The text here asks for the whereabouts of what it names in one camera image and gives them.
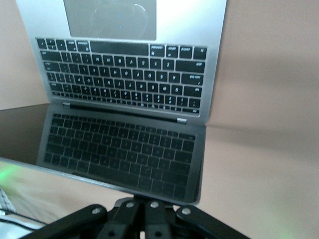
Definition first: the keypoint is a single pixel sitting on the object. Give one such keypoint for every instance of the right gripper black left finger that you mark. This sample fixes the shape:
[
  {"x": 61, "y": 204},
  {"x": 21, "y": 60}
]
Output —
[{"x": 117, "y": 221}]

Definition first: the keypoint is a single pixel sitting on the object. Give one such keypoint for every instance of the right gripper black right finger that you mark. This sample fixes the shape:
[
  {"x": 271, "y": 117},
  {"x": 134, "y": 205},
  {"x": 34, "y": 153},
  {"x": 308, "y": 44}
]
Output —
[{"x": 159, "y": 221}]

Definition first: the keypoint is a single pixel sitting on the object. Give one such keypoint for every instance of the grey laptop with black keyboard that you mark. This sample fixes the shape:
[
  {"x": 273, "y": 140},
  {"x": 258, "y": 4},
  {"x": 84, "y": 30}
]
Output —
[{"x": 124, "y": 74}]

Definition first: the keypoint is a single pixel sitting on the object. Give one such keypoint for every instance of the brown table cloth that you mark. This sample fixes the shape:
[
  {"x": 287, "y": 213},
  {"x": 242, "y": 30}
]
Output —
[{"x": 261, "y": 99}]

